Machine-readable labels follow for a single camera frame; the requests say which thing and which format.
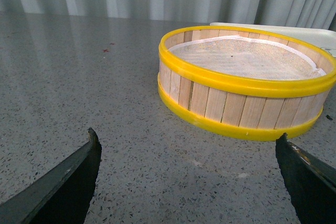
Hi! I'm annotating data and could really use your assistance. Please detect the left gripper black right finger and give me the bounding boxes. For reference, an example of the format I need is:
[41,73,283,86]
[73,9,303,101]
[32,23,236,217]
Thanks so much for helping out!
[276,133,335,223]

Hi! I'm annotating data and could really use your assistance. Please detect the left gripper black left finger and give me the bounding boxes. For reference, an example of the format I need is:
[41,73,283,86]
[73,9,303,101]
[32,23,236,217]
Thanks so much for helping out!
[1,128,102,223]

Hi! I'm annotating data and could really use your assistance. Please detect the white rectangular serving tray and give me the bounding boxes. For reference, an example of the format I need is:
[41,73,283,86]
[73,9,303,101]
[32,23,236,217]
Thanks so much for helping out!
[210,22,336,58]

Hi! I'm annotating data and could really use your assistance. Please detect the yellow rimmed bamboo steamer basket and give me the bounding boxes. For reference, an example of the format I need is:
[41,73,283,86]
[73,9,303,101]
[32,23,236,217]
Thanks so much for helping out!
[158,26,335,141]

